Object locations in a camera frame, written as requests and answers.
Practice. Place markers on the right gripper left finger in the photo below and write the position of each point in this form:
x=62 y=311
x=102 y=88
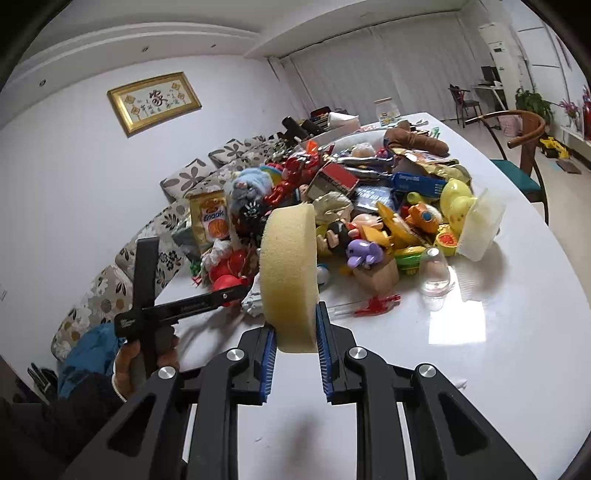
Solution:
x=184 y=425

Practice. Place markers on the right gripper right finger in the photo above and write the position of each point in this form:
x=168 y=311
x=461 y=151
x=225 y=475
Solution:
x=409 y=420

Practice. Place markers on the yellow round sponge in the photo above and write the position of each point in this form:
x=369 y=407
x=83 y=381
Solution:
x=288 y=277

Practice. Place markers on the left hand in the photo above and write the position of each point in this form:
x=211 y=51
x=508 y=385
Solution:
x=127 y=359

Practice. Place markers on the blue cloth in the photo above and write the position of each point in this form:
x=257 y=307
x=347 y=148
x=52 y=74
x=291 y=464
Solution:
x=94 y=353

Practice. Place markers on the red plastic toy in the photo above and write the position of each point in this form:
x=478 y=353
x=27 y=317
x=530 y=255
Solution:
x=236 y=269

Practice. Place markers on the orange snack bag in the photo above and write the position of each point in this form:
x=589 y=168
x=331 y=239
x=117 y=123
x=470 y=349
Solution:
x=209 y=218

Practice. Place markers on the red plastic fork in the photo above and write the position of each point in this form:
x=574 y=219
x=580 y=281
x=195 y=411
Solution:
x=375 y=306

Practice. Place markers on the clear plastic cup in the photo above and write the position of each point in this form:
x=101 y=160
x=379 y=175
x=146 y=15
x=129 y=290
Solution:
x=434 y=273

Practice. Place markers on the blue plush toy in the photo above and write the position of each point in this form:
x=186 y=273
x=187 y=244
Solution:
x=252 y=184

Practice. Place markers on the purple octopus toy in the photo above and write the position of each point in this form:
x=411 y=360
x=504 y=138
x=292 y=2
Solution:
x=364 y=254

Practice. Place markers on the translucent plastic container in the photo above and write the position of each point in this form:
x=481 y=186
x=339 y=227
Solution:
x=481 y=226

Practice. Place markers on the yellow plastic toy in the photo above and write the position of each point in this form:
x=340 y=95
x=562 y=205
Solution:
x=456 y=201

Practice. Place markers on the blue toothpaste box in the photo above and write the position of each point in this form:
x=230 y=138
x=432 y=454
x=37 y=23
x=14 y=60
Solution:
x=425 y=186

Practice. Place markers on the brown plush toy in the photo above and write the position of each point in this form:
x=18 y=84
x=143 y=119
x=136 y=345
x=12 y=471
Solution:
x=399 y=138

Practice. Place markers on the potted green plant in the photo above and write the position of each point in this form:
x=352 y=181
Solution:
x=527 y=100

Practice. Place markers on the white standing air conditioner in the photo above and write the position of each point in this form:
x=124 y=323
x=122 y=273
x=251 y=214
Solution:
x=508 y=59

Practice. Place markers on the gold framed wall picture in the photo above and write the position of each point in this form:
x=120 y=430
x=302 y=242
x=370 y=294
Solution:
x=143 y=104

